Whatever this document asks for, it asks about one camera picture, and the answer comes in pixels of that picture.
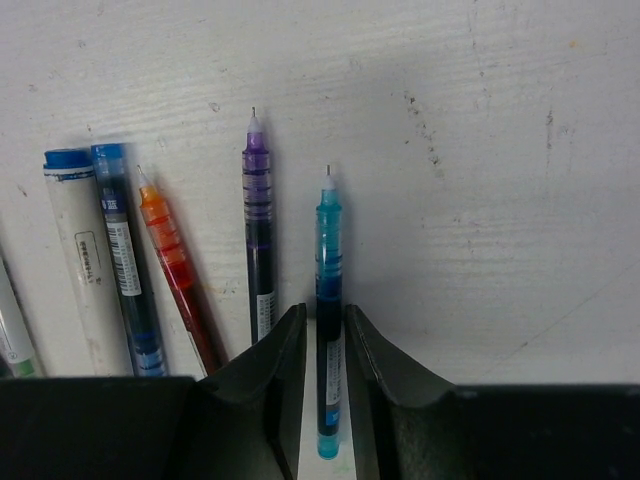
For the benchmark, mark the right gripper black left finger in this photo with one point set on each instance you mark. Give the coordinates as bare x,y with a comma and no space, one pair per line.
250,412

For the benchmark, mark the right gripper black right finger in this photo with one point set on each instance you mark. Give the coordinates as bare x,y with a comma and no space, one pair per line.
403,419

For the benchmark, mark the clear grey pen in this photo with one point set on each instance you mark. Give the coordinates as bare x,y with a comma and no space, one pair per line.
17,348

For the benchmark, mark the purple pen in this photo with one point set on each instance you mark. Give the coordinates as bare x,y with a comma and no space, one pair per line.
259,239

